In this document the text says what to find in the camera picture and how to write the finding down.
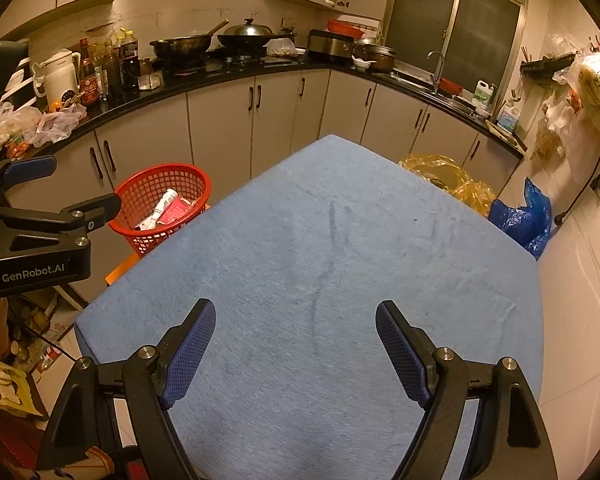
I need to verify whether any white detergent jug green label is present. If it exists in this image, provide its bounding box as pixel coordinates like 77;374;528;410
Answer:
472;80;496;111

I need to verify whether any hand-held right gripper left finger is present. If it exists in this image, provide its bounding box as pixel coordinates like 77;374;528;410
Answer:
35;298;217;480

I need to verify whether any small clear plastic bag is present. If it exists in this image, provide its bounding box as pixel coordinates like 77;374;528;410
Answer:
266;40;301;57

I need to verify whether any dark oil bottle yellow cap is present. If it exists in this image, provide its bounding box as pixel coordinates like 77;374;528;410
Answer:
119;30;141;93

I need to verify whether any window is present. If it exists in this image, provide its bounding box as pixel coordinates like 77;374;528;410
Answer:
382;0;526;96

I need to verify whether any wooden cutting board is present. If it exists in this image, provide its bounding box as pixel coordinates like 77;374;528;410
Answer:
484;120;528;153

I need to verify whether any red plastic basin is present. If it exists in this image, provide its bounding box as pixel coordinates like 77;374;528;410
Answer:
326;19;381;37

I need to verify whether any crumpled clear plastic bag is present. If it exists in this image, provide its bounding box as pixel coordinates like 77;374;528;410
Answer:
0;102;88;158

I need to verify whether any blue tablecloth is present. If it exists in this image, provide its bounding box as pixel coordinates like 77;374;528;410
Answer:
74;134;545;480

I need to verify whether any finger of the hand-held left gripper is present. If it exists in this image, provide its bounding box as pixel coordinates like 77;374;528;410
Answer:
0;192;122;263
0;155;58;206

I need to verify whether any dark sauce bottle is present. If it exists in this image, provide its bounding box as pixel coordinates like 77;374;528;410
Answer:
100;42;123;98

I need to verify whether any red plastic mesh basket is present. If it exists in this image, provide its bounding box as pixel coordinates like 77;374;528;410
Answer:
109;162;213;260

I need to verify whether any black power cable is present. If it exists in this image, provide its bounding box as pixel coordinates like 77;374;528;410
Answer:
554;142;600;226

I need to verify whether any white electric kettle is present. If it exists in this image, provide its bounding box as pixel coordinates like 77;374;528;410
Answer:
32;49;83;111

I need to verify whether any blue plastic bag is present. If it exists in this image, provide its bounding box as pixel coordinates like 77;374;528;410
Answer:
487;177;552;261

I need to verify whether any wall utensil rack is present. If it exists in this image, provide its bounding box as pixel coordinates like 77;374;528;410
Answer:
519;52;578;81

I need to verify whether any dark wok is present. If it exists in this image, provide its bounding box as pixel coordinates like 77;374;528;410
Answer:
149;20;231;61

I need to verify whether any patterned white fabric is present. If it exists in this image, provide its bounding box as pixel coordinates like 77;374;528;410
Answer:
55;445;118;480

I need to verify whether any steel faucet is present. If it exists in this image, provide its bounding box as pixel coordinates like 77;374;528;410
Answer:
426;50;448;95

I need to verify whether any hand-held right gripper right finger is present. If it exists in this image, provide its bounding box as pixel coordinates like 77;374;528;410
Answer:
375;300;558;480

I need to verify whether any wok with steel lid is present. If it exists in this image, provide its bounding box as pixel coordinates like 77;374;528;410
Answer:
216;17;298;51

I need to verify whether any yellow plastic bag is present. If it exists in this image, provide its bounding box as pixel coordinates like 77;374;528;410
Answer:
399;151;498;218

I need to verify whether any red label sauce bottle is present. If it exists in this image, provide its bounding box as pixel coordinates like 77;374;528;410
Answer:
77;37;101;106

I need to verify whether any steel cooking pot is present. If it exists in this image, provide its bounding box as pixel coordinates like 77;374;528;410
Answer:
355;42;398;73

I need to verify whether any grey kitchen cabinet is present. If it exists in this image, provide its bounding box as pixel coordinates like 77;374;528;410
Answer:
5;65;528;311

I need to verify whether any white bottle blue label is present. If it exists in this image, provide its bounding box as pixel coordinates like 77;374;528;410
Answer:
495;102;521;133

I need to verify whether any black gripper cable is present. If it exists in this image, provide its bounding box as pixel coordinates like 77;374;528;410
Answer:
7;305;78;361

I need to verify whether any clear hanging plastic bag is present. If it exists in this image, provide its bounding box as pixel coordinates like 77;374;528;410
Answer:
535;87;588;186

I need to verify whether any yellow white rag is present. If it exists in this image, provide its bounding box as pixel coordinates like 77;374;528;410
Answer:
0;357;48;418

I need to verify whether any white appliance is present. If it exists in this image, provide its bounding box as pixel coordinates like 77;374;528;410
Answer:
5;57;36;106

